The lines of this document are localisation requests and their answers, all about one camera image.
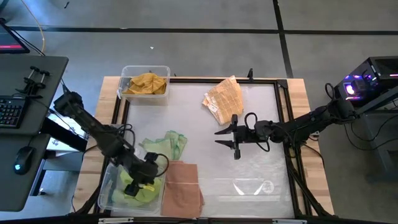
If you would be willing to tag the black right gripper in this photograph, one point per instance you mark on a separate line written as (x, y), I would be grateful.
(245, 135)

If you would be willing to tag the black equipment cart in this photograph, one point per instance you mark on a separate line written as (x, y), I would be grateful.
(382, 137)

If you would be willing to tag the mustard yellow towel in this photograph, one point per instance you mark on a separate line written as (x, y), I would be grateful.
(149, 82)
(132, 91)

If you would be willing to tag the silver metal bracket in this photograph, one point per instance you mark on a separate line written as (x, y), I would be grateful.
(115, 220)
(289, 221)

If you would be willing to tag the orange checkered waffle towel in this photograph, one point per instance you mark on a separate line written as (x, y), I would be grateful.
(225, 99)

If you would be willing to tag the pale green towel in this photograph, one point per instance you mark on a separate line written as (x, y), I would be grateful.
(121, 199)
(169, 144)

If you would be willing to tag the black keyboard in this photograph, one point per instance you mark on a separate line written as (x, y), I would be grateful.
(11, 112)

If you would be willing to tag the clear plastic bin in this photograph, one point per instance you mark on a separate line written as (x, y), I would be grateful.
(146, 100)
(105, 193)

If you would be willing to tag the white printed box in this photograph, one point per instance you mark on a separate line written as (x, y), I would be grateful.
(56, 143)

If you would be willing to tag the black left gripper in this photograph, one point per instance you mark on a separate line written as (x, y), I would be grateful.
(144, 172)

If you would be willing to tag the black computer mouse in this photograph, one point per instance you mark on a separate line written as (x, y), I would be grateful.
(23, 158)

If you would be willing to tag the salmon pink towel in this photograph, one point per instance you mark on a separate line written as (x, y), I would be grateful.
(183, 189)

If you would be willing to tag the black clamp stand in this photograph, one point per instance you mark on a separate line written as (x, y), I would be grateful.
(31, 82)

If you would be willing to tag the yellow label tag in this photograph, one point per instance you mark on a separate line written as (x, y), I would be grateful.
(149, 188)

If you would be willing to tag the black monitor with red line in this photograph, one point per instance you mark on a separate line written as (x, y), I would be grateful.
(9, 40)

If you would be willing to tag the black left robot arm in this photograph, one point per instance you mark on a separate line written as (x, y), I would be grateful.
(93, 127)

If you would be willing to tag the bright green towel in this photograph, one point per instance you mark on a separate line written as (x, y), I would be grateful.
(124, 179)
(154, 194)

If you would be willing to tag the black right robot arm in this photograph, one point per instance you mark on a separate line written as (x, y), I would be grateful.
(311, 123)

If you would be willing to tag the black computer with purple lights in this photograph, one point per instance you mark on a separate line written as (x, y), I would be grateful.
(379, 71)

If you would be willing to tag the black desk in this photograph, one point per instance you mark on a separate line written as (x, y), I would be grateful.
(18, 77)

